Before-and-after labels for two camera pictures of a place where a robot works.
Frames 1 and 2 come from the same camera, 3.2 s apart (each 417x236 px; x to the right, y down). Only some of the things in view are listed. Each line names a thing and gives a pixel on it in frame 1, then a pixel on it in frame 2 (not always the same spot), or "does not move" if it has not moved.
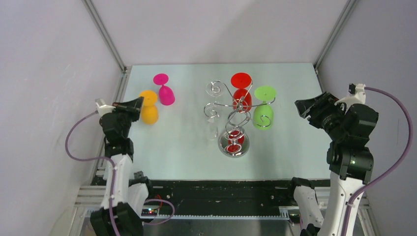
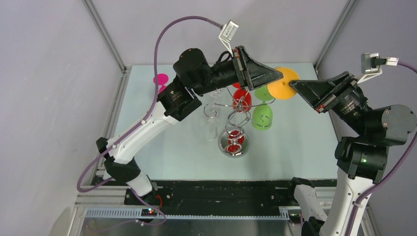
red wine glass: x=242 y=101 does not move
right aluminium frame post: x=349 y=6 does not move
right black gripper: x=315 y=106 -> x=319 y=92
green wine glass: x=263 y=115 does not move
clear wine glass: x=214 y=88 does not move
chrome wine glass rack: x=233 y=141 does not move
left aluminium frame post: x=96 y=17 does not move
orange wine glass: x=149 y=113 -> x=281 y=89
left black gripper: x=133 y=107 -> x=251 y=74
